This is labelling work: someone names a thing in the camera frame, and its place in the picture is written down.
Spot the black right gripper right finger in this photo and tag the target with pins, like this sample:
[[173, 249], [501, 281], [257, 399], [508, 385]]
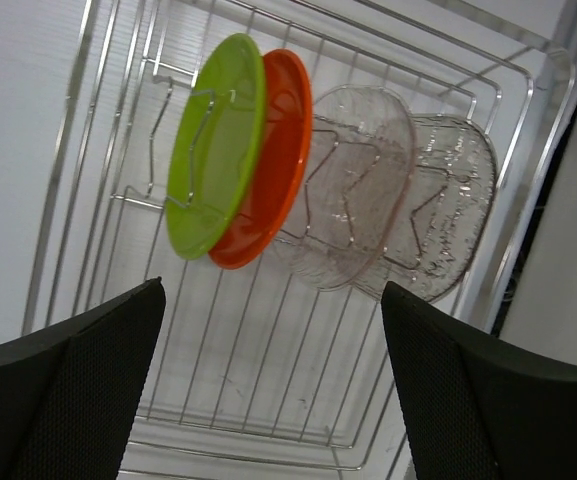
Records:
[[475, 406]]

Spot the silver wire dish rack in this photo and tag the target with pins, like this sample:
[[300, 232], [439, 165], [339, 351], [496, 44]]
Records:
[[256, 375]]

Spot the orange plate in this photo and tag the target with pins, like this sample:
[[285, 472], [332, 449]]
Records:
[[281, 166]]

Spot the clear textured glass plate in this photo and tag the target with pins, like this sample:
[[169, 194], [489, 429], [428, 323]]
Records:
[[438, 229]]

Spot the green plate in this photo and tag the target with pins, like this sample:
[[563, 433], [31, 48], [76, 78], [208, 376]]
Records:
[[217, 147]]

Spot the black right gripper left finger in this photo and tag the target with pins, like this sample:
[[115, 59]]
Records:
[[69, 392]]

